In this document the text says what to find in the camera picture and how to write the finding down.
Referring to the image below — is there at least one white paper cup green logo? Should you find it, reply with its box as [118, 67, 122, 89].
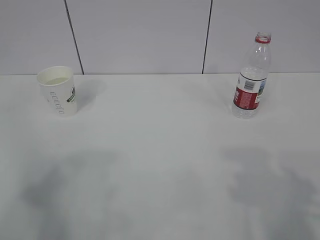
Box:
[36, 66, 78, 117]

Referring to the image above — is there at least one clear water bottle red label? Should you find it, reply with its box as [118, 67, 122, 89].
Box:
[231, 32, 272, 120]

